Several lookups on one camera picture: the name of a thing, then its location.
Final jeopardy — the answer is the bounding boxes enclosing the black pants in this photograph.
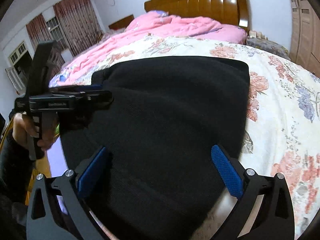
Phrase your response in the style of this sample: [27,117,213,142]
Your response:
[59,56,250,239]

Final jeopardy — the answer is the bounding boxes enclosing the person's left hand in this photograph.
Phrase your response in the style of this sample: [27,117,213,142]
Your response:
[12,113,57,152]

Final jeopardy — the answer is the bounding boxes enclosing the purple bed sheet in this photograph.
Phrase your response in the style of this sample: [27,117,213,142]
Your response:
[46,137,70,215]

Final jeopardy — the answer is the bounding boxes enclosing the red patterned curtain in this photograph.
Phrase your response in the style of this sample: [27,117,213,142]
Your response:
[25,0,103,57]

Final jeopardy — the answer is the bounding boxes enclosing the wooden nightstand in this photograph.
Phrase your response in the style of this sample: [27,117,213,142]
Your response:
[108,14,135,30]

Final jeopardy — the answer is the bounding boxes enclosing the floral white quilt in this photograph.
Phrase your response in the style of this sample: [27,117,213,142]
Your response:
[48,35,320,240]

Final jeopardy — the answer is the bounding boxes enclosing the pink blanket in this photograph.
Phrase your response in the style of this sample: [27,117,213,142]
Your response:
[49,10,247,88]

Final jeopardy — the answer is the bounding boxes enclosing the grey floral pillow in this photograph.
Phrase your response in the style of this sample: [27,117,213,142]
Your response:
[246,36,290,61]

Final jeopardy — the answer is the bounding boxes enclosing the wooden wardrobe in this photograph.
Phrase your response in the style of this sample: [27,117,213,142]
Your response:
[289,0,320,77]

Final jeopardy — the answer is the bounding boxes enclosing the wooden headboard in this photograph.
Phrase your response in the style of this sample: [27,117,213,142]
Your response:
[144,0,249,32]

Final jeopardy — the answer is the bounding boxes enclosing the window with frame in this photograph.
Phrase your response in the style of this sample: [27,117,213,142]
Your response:
[4,14,53,94]

